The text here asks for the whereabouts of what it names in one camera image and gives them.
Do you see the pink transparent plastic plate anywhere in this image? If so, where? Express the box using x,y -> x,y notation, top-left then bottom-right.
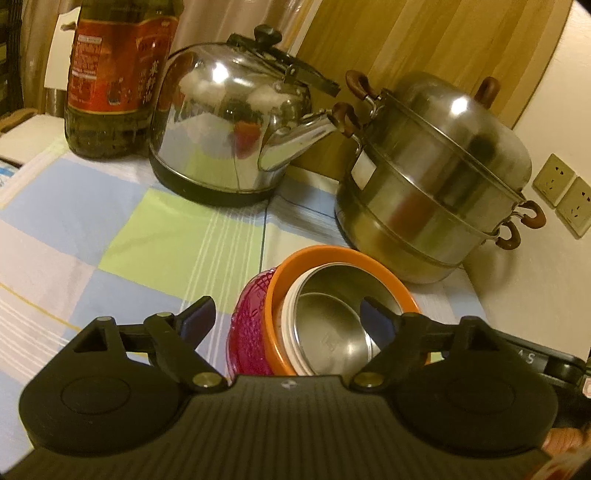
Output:
227,265 -> 278,377

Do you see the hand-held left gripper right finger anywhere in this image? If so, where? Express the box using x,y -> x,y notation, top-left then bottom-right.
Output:
348,295 -> 523,394

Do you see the person's right hand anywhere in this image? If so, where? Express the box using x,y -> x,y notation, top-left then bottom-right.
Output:
545,425 -> 591,463

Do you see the stainless steel bowl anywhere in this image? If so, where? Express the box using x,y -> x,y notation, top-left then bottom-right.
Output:
292,262 -> 391,376

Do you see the checked pastel tablecloth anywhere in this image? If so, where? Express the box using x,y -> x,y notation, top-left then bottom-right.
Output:
0,136 -> 488,430

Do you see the orange plastic bowl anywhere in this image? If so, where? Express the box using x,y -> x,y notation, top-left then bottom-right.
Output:
263,246 -> 431,376

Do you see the dark shelf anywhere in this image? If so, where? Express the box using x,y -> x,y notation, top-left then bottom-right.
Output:
0,0 -> 25,117

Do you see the stainless steel kettle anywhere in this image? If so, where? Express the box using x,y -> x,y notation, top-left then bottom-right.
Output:
148,25 -> 356,208

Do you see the white wooden chair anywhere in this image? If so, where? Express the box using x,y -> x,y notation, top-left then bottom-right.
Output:
44,9 -> 82,91

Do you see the large cooking oil bottle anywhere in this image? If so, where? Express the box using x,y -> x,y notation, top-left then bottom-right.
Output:
64,0 -> 185,161

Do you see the stainless steel steamer pot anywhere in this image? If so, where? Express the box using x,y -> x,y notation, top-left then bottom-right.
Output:
334,70 -> 547,285

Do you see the blue patterned white cloth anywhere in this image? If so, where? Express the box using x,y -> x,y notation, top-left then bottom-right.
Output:
0,156 -> 25,191

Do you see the white plastic bowl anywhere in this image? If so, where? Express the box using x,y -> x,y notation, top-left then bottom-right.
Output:
278,265 -> 326,376

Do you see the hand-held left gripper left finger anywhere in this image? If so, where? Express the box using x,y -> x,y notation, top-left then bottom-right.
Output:
61,295 -> 230,394

